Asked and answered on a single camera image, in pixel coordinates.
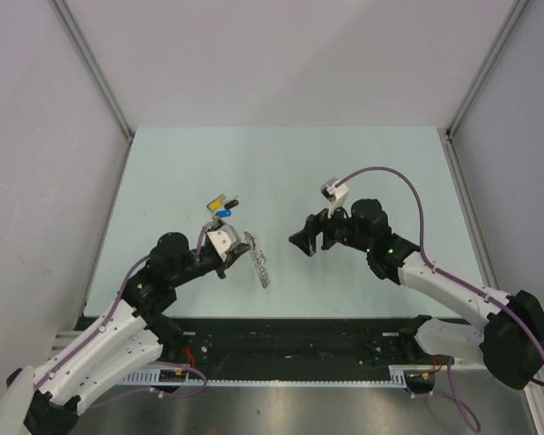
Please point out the aluminium frame post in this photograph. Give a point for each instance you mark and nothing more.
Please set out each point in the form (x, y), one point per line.
(71, 27)
(515, 15)

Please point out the yellow tag key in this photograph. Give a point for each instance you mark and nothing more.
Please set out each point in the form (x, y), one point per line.
(216, 203)

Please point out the left aluminium frame post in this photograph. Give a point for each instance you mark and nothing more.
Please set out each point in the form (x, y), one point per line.
(71, 27)

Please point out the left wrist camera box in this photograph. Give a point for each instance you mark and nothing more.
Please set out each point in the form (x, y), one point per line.
(224, 239)

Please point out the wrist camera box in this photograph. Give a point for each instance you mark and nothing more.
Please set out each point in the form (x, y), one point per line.
(224, 239)
(336, 192)

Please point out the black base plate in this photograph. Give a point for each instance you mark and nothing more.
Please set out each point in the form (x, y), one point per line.
(316, 350)

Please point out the blue tag key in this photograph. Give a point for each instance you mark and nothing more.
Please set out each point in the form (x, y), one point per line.
(221, 214)

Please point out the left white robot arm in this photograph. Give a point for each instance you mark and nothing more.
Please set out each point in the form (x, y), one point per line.
(132, 332)

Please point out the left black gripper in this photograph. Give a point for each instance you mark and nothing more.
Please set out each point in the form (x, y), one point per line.
(239, 249)

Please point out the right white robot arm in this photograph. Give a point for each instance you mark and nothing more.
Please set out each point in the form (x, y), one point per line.
(503, 332)

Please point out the right aluminium frame post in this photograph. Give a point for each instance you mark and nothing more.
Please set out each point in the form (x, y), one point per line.
(515, 15)

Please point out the white slotted cable duct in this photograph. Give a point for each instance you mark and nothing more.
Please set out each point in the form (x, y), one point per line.
(168, 378)

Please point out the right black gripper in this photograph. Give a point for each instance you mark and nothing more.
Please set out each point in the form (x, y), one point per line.
(306, 238)

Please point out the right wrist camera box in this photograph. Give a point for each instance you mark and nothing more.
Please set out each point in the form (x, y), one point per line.
(336, 192)

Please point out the metal disc with keyrings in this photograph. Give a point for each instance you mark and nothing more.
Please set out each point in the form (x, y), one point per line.
(259, 259)

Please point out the black tag key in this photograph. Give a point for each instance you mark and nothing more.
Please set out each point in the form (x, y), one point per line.
(231, 203)

